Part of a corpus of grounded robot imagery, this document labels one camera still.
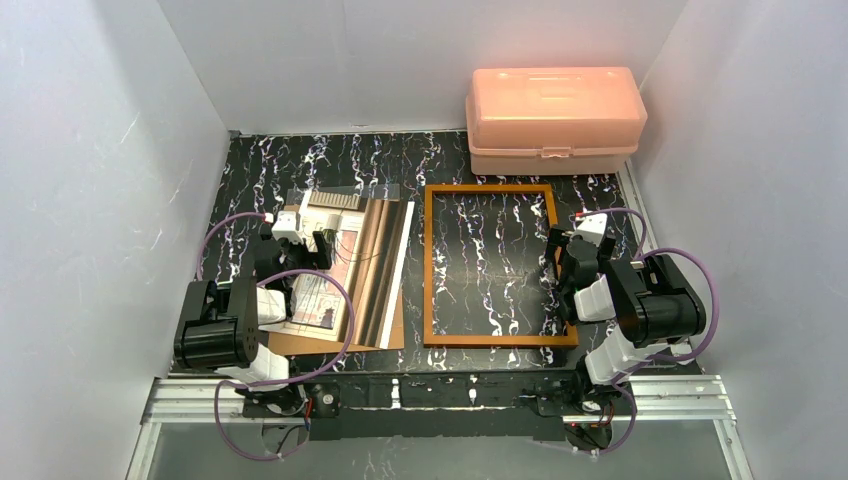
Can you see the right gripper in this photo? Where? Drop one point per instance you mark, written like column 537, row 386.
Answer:
column 566, row 253

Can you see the brown backing board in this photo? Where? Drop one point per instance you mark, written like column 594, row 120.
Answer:
column 275, row 345

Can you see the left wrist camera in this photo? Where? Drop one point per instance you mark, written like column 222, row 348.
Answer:
column 286, row 226

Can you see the clear acrylic sheet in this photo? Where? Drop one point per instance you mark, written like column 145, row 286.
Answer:
column 381, row 191

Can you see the pink plastic storage box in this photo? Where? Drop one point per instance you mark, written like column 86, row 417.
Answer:
column 552, row 121

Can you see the wooden picture frame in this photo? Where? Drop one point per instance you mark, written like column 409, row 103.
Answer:
column 430, row 337

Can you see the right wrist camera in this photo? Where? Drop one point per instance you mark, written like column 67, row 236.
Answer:
column 592, row 227

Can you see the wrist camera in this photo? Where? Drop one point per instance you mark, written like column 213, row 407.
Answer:
column 286, row 226
column 592, row 227

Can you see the aluminium rail base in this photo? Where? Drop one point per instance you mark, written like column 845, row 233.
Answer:
column 202, row 400

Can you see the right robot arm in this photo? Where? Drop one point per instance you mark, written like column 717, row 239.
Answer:
column 650, row 301

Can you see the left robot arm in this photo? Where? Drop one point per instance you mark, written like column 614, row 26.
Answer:
column 219, row 329

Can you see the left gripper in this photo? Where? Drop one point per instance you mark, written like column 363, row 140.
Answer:
column 308, row 250

